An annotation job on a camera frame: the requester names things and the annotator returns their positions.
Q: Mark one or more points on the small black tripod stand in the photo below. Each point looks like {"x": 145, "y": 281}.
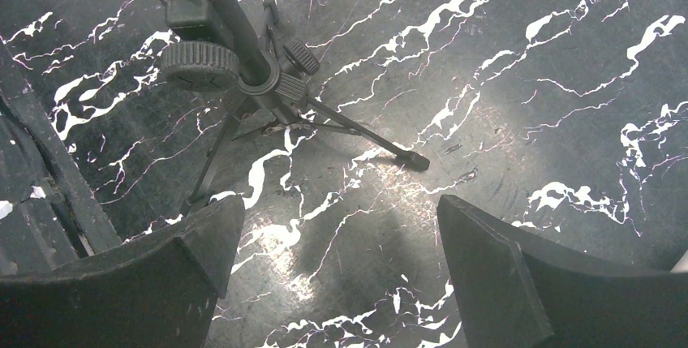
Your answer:
{"x": 263, "y": 81}

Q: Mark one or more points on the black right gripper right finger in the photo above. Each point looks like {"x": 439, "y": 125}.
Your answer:
{"x": 517, "y": 289}

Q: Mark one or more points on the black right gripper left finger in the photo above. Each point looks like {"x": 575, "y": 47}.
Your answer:
{"x": 159, "y": 290}

